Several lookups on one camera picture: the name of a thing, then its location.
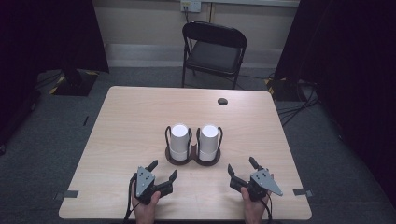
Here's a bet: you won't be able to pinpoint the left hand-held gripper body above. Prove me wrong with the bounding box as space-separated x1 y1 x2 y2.
130 166 163 205

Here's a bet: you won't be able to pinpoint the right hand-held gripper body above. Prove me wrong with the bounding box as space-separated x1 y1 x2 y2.
247 168 284 202

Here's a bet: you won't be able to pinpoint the dark wooden wire cup holder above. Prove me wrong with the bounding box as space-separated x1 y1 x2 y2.
163 125 224 167

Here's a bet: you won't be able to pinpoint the stack of white paper cups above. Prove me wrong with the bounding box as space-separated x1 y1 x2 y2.
198 124 219 162
170 123 191 162

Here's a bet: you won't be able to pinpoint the person's right hand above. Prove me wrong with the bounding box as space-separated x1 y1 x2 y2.
240 186 273 224

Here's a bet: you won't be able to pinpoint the person's left hand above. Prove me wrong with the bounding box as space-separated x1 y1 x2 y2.
131 181 163 224

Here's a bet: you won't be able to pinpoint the grey floor tape strip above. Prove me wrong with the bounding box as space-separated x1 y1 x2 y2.
292 188 314 198
53 189 79 201

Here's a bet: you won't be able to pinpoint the black stand base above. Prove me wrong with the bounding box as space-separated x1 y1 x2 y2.
49 68 101 97
264 77 301 103

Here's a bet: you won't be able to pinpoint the black folding chair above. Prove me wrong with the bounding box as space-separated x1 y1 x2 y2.
181 21 248 91

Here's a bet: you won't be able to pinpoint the dark curtain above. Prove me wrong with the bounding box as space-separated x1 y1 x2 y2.
273 0 396 208
0 0 110 150

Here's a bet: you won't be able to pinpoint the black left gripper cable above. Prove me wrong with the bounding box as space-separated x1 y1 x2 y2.
123 173 138 224

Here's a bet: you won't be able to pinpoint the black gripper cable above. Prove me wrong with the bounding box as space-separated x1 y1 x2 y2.
261 198 274 224
123 173 138 224

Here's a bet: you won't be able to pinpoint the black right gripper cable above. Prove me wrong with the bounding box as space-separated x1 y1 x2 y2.
261 198 274 224

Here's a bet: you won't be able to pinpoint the black floor cables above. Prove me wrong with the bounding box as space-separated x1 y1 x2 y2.
276 79 321 128

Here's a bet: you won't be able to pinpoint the white wall socket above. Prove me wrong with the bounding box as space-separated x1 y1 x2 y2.
179 0 203 14

